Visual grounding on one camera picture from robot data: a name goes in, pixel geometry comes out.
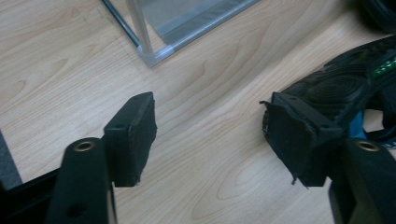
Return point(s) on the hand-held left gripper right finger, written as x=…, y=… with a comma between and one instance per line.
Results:
x=295, y=140

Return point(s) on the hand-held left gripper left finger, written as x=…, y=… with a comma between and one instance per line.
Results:
x=130, y=140

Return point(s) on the black sports sandal green tab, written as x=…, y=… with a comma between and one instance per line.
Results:
x=336, y=87

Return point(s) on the metal shoe rack grey shelves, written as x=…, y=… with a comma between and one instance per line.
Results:
x=146, y=31

